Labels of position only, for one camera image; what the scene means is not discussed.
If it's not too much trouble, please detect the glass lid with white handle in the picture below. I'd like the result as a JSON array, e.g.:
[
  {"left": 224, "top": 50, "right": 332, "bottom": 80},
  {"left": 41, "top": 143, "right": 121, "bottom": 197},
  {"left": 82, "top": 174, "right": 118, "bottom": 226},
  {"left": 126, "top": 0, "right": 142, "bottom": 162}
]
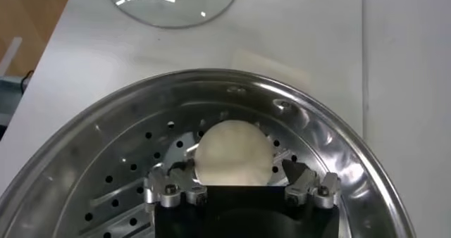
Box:
[{"left": 101, "top": 0, "right": 242, "bottom": 29}]

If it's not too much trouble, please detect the perforated steel steamer basket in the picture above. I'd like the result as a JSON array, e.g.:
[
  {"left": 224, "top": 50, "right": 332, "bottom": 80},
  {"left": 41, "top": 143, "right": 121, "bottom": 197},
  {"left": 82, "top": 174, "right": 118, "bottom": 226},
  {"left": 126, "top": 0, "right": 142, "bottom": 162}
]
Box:
[{"left": 0, "top": 68, "right": 419, "bottom": 238}]

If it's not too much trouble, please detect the thin black looped cable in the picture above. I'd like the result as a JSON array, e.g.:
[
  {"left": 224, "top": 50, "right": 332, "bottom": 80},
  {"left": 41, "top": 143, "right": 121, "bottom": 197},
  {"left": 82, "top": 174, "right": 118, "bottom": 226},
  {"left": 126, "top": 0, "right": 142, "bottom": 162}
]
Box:
[{"left": 20, "top": 69, "right": 35, "bottom": 93}]

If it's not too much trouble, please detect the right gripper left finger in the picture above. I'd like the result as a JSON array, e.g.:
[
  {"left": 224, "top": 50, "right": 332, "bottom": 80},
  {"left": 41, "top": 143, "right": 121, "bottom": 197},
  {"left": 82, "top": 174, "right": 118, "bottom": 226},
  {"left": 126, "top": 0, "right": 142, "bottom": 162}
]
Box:
[{"left": 143, "top": 160, "right": 209, "bottom": 212}]

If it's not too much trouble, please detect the white steamed baozi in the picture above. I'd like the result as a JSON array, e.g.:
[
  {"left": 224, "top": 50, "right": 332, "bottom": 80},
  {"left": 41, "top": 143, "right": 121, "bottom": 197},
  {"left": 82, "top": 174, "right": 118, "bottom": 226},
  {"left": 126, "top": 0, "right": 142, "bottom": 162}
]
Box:
[{"left": 193, "top": 119, "right": 275, "bottom": 187}]

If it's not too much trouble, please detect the grey robot body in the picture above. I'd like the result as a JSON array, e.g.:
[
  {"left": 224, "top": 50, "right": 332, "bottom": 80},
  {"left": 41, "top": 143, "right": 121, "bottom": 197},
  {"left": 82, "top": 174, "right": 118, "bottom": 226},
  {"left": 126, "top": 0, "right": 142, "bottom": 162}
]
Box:
[{"left": 0, "top": 75, "right": 25, "bottom": 138}]

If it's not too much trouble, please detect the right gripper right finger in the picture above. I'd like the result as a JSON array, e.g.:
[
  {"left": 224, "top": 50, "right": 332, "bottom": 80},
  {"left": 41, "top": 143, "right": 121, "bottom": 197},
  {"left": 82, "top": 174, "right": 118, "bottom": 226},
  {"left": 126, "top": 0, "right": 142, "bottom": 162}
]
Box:
[{"left": 281, "top": 160, "right": 342, "bottom": 209}]

